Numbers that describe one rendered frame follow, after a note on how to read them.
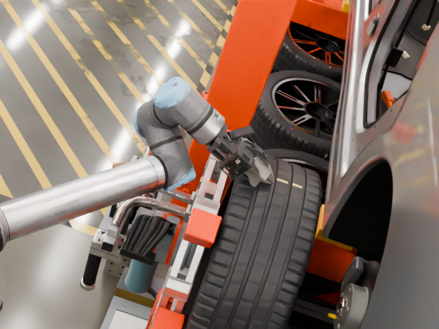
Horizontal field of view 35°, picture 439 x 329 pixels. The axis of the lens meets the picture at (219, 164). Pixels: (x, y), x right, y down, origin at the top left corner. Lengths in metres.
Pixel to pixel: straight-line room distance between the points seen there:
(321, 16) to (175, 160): 2.52
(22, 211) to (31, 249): 1.52
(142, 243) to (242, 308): 0.30
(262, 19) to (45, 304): 1.48
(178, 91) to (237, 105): 0.56
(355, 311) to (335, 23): 2.43
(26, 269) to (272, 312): 1.48
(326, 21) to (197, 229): 2.63
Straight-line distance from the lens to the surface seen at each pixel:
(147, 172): 1.72
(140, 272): 2.31
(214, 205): 1.81
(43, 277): 3.01
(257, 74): 2.15
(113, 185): 1.68
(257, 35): 2.09
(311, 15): 4.17
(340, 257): 2.57
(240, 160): 1.74
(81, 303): 2.94
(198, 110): 1.70
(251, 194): 1.80
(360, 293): 2.07
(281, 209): 1.81
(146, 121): 1.79
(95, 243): 1.87
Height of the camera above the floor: 2.32
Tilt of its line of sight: 38 degrees down
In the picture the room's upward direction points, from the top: 21 degrees clockwise
